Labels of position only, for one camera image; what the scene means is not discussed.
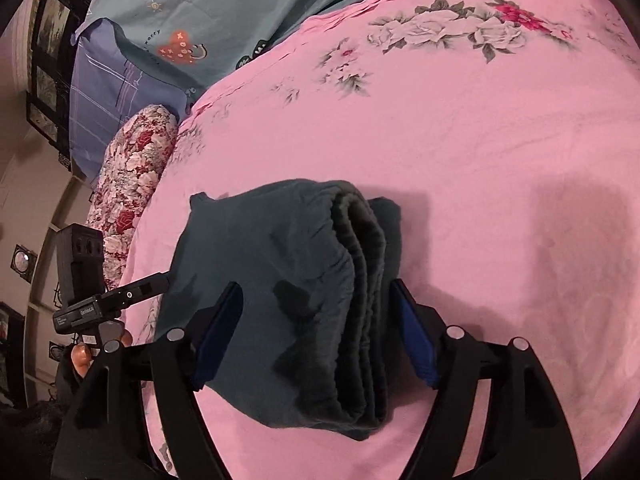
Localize dark teal pants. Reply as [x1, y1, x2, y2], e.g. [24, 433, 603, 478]
[156, 179, 401, 441]

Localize pink floral bed sheet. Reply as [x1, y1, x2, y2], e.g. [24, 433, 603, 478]
[124, 0, 639, 472]

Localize black framed wall pictures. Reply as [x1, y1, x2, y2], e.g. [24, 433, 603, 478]
[26, 0, 91, 166]

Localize purple plaid pillow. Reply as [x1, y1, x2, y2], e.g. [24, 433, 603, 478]
[68, 18, 191, 186]

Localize red floral bolster pillow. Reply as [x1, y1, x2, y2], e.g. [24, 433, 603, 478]
[86, 105, 178, 289]

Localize person's left hand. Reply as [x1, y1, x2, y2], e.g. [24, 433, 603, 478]
[70, 330, 132, 378]

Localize small framed wall plate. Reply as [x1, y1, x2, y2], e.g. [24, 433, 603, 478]
[10, 244, 38, 283]

